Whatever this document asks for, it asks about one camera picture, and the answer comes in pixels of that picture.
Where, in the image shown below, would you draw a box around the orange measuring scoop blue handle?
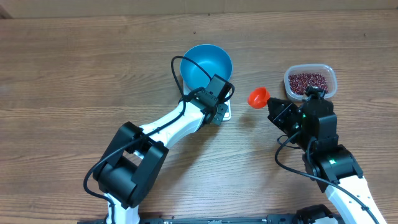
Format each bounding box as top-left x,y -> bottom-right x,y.
247,87 -> 271,109

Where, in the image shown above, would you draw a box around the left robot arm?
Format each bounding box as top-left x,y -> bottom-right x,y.
92,75 -> 234,223

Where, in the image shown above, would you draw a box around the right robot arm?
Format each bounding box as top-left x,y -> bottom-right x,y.
267,86 -> 385,223

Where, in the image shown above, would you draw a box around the white kitchen scale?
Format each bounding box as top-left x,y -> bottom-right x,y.
183,81 -> 231,121

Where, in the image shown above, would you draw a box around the blue bowl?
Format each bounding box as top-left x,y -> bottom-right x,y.
180,44 -> 233,90

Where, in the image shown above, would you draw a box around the red beans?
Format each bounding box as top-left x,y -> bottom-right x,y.
288,73 -> 328,95

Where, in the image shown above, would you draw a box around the clear plastic container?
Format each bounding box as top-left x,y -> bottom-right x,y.
284,63 -> 338,101

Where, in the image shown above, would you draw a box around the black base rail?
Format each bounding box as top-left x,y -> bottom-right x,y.
77,203 -> 343,224

